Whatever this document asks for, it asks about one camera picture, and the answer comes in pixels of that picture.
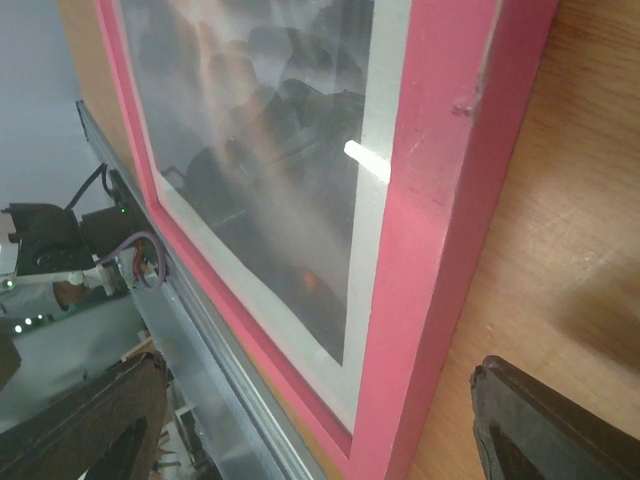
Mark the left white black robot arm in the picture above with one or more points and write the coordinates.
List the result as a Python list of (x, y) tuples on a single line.
[(51, 259)]

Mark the sunset landscape photo white border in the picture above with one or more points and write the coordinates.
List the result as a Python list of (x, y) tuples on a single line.
[(248, 107)]

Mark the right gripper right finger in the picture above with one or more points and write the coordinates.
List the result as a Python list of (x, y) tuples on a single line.
[(527, 430)]

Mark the aluminium front rail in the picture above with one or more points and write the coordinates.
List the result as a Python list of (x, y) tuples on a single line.
[(240, 423)]

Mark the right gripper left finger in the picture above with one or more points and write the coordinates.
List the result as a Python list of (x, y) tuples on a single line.
[(108, 428)]

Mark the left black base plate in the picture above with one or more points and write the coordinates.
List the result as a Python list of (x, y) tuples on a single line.
[(125, 200)]

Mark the white mat board passepartout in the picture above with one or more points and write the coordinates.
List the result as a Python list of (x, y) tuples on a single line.
[(365, 275)]

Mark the pink wooden picture frame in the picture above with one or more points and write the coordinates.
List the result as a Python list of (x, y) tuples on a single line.
[(448, 83)]

